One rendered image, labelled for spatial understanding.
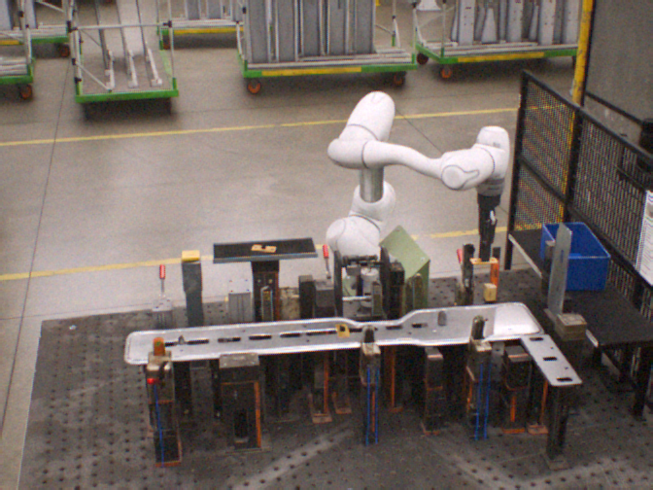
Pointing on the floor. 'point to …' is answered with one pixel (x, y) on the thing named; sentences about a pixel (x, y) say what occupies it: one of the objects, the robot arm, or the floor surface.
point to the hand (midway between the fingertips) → (484, 250)
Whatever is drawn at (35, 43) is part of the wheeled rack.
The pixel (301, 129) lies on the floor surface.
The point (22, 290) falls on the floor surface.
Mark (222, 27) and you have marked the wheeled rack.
